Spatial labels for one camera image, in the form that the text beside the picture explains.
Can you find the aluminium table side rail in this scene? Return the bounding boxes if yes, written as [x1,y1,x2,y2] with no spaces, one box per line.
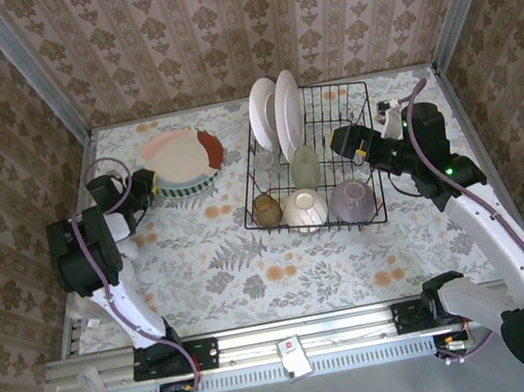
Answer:
[22,128,134,362]
[431,53,524,285]

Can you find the white card red logo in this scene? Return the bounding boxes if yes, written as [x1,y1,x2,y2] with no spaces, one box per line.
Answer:
[273,333,315,385]

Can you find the floral table cover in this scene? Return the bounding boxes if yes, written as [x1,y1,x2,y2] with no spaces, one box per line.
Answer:
[40,53,524,356]

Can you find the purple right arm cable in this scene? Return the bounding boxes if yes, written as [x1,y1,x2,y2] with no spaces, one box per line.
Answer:
[394,61,524,391]

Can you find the frosted green glass cup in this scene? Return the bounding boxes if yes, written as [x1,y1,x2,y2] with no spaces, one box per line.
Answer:
[286,143,323,190]

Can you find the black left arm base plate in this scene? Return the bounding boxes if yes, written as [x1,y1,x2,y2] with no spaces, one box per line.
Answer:
[129,335,223,384]

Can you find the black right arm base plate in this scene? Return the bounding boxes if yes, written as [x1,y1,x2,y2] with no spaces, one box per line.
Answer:
[390,291,468,336]

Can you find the cream ceramic bowl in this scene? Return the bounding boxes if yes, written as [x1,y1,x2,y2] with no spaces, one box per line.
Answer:
[279,184,333,237]

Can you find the black wire dish rack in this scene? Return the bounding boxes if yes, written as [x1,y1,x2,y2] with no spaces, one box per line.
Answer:
[222,73,393,249]

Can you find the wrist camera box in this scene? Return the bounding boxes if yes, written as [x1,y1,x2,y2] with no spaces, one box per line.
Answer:
[373,96,411,141]
[113,170,137,202]

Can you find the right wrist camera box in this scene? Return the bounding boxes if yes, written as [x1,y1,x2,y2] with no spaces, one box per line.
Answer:
[373,96,411,141]

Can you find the lavender ceramic bowl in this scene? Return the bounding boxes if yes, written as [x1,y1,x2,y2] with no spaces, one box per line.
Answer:
[325,174,380,228]

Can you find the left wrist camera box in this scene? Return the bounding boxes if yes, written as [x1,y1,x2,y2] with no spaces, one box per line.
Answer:
[113,170,137,202]

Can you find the slotted grey cable duct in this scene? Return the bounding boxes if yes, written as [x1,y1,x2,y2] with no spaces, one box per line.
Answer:
[103,321,507,392]

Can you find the amber glass cup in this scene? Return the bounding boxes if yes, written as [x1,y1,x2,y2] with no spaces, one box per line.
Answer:
[249,190,286,231]

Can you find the aluminium mounting rail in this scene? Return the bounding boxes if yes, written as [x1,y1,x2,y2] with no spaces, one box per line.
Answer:
[36,276,524,392]

